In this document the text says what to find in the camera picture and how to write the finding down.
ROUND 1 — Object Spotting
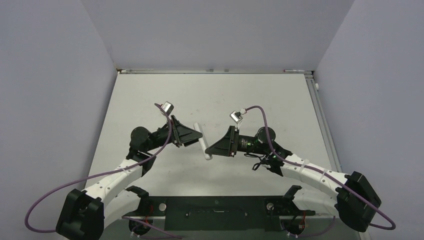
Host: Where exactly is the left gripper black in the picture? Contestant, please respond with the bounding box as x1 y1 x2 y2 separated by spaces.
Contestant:
145 115 204 152

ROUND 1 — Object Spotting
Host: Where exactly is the aluminium frame rail right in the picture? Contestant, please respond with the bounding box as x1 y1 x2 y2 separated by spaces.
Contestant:
304 74 342 172

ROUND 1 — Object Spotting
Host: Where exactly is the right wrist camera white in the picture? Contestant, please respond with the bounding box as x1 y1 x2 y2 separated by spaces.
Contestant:
229 108 247 130

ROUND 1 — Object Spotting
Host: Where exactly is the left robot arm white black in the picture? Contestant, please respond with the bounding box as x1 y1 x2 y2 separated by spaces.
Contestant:
55 115 204 240

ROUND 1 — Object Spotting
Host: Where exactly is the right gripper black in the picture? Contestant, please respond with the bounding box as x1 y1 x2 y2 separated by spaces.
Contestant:
206 125 269 157

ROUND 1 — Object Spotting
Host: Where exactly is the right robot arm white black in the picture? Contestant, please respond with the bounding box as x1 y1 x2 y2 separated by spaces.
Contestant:
203 125 382 232

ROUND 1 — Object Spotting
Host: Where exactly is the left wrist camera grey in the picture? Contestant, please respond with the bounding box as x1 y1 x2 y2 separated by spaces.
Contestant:
161 101 175 115

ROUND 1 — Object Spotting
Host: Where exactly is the aluminium frame rail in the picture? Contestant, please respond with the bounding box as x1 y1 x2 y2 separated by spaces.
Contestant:
304 74 342 172
117 68 314 75

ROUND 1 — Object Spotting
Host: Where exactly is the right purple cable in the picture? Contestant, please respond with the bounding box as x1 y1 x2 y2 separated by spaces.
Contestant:
243 105 397 239

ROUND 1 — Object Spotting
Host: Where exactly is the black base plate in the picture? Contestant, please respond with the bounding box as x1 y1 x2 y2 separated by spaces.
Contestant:
127 196 316 232

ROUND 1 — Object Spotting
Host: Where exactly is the aluminium frame rail back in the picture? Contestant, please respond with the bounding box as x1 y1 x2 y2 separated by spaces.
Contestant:
117 68 314 75

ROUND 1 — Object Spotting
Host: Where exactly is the white remote control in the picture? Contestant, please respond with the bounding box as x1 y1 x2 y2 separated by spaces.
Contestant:
193 122 213 161

